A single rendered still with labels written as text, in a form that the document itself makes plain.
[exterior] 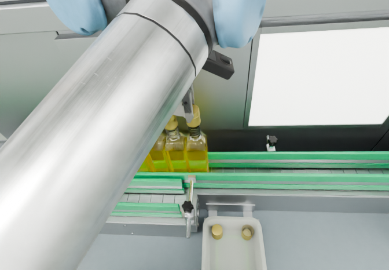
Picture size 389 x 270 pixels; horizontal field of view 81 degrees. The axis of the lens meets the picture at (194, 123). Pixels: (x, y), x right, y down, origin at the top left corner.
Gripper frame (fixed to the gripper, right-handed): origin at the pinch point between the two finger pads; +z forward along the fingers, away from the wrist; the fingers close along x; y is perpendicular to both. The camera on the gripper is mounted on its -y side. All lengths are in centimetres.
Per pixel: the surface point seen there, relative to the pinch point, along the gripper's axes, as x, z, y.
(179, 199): 7.9, 30.6, 6.6
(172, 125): 1.3, 3.1, 5.0
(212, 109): -11.9, 11.1, -4.6
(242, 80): -11.7, 0.9, -12.7
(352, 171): -1, 31, -48
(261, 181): 4.6, 25.3, -18.2
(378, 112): -11, 14, -52
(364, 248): 18, 44, -49
